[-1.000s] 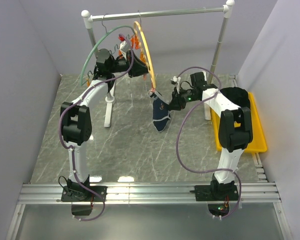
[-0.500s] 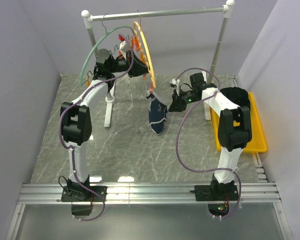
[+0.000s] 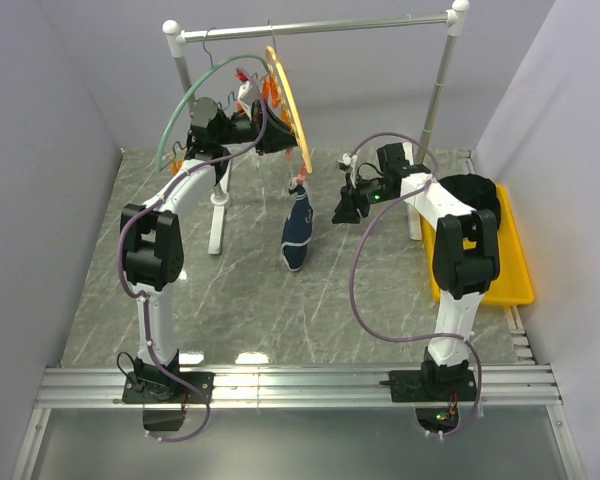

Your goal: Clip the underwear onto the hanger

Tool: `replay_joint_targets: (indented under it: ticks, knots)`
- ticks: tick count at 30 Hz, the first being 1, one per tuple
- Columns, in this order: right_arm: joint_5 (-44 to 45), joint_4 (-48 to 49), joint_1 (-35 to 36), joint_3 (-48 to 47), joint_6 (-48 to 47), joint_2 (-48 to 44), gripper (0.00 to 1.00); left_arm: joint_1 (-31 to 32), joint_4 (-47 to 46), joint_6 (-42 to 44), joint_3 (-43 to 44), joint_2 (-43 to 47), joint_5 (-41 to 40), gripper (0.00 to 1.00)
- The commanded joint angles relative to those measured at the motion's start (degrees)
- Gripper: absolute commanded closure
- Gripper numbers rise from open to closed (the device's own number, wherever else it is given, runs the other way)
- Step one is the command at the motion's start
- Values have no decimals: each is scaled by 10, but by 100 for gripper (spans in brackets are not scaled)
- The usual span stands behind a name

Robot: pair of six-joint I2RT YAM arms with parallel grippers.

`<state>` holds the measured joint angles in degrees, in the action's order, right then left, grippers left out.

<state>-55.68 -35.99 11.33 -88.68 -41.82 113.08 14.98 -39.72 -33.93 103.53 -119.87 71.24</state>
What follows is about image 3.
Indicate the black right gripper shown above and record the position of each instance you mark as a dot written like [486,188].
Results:
[346,211]

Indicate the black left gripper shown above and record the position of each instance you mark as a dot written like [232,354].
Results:
[276,136]

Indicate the pink end clothespin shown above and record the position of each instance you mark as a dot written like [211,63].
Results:
[299,179]

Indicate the navy blue underwear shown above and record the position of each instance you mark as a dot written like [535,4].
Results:
[297,228]

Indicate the yellow clip hanger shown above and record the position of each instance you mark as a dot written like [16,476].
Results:
[282,97]

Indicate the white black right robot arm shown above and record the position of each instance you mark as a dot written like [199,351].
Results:
[465,262]

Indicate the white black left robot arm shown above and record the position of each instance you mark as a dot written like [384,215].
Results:
[151,253]

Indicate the green clip hanger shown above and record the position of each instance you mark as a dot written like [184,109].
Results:
[177,38]

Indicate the black garment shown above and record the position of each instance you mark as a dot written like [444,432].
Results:
[475,191]

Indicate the metal clothes rack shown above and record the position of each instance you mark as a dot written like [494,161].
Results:
[453,18]

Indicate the yellow plastic tray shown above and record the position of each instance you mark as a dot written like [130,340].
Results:
[513,287]

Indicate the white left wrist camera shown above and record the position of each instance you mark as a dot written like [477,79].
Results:
[248,94]

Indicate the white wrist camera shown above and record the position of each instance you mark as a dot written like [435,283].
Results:
[347,163]
[248,94]

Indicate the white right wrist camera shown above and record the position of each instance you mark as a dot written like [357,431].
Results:
[347,163]

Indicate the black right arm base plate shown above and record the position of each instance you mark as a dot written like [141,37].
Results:
[418,386]

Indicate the aluminium rail frame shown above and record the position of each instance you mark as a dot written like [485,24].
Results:
[286,386]

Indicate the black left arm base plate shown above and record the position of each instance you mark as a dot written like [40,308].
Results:
[164,400]

